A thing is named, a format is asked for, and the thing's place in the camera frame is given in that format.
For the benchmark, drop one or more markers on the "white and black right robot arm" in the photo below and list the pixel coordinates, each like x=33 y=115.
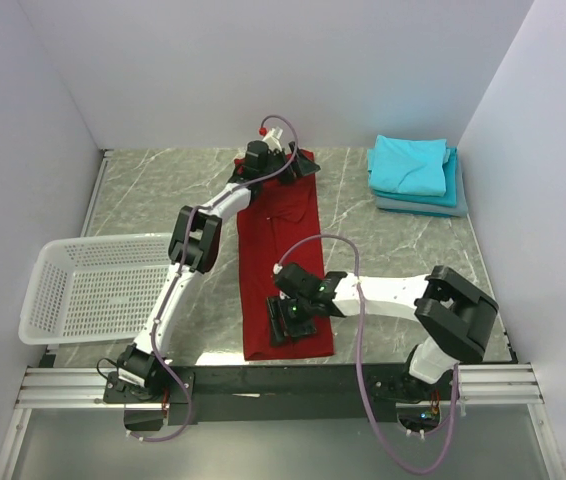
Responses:
x=457 y=316

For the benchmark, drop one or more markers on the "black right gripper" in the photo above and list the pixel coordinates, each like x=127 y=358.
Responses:
x=275 y=311

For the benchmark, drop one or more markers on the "white plastic laundry basket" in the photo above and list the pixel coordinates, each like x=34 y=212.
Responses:
x=93 y=289

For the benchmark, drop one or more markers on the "teal folded t-shirt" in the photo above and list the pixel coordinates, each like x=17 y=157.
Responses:
x=449 y=199

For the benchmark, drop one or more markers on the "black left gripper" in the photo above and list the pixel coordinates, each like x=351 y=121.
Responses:
x=302 y=166

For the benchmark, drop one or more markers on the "aluminium frame rail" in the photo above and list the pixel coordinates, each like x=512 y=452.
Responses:
x=83 y=388

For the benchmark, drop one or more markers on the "red t-shirt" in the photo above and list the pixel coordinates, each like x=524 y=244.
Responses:
x=268 y=232

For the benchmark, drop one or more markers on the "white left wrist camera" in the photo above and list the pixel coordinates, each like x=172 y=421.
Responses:
x=272 y=137

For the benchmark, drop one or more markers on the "light blue folded t-shirt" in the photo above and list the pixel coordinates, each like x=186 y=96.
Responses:
x=408 y=167

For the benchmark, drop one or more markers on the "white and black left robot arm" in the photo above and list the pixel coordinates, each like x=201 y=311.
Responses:
x=194 y=247

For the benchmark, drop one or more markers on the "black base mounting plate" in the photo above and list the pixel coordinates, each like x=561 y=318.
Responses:
x=244 y=393

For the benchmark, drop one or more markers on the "grey folded t-shirt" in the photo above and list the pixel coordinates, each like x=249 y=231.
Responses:
x=459 y=210

